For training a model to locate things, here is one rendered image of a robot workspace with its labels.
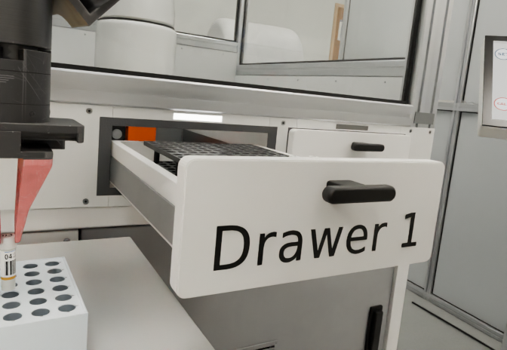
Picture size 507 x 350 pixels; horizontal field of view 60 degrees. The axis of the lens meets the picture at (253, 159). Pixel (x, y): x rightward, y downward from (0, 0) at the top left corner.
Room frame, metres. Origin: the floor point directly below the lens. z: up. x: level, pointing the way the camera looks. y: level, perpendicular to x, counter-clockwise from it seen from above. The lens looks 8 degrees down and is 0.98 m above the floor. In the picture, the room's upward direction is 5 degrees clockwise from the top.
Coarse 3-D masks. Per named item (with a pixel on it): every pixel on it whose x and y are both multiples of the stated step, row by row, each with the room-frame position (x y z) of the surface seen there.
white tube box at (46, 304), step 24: (24, 264) 0.40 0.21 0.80; (48, 264) 0.41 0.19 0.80; (0, 288) 0.35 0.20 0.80; (24, 288) 0.35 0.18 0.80; (48, 288) 0.35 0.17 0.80; (72, 288) 0.36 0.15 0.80; (0, 312) 0.31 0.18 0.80; (24, 312) 0.31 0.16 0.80; (48, 312) 0.32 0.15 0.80; (72, 312) 0.32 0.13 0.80; (0, 336) 0.29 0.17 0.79; (24, 336) 0.30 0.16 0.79; (48, 336) 0.31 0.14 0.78; (72, 336) 0.31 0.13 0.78
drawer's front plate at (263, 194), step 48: (192, 192) 0.32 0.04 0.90; (240, 192) 0.34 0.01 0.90; (288, 192) 0.36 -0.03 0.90; (432, 192) 0.45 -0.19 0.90; (192, 240) 0.32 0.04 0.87; (240, 240) 0.34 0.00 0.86; (288, 240) 0.36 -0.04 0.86; (384, 240) 0.42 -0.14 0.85; (432, 240) 0.46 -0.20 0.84; (192, 288) 0.32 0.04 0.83; (240, 288) 0.34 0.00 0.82
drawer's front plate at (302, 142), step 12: (300, 132) 0.76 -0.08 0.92; (312, 132) 0.77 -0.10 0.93; (324, 132) 0.78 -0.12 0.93; (336, 132) 0.79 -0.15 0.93; (348, 132) 0.81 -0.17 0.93; (360, 132) 0.84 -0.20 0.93; (288, 144) 0.76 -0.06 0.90; (300, 144) 0.76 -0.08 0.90; (312, 144) 0.77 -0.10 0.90; (324, 144) 0.78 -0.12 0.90; (336, 144) 0.80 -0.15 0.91; (348, 144) 0.81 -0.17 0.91; (384, 144) 0.86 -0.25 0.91; (396, 144) 0.87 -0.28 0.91; (408, 144) 0.89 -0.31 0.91; (300, 156) 0.76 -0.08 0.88; (324, 156) 0.78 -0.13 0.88; (336, 156) 0.80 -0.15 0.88; (348, 156) 0.81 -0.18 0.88; (360, 156) 0.83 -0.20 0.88; (372, 156) 0.84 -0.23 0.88; (384, 156) 0.86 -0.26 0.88; (396, 156) 0.88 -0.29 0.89
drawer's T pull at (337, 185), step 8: (328, 184) 0.38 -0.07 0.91; (336, 184) 0.37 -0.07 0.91; (344, 184) 0.36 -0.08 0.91; (352, 184) 0.37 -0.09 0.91; (360, 184) 0.37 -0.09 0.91; (384, 184) 0.38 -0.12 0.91; (328, 192) 0.34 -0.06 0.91; (336, 192) 0.34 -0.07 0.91; (344, 192) 0.34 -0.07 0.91; (352, 192) 0.35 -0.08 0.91; (360, 192) 0.35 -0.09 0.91; (368, 192) 0.36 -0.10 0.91; (376, 192) 0.36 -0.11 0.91; (384, 192) 0.37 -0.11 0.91; (392, 192) 0.37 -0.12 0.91; (328, 200) 0.34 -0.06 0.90; (336, 200) 0.34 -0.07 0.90; (344, 200) 0.34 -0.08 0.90; (352, 200) 0.35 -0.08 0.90; (360, 200) 0.35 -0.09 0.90; (368, 200) 0.36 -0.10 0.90; (376, 200) 0.36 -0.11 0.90; (384, 200) 0.37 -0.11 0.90
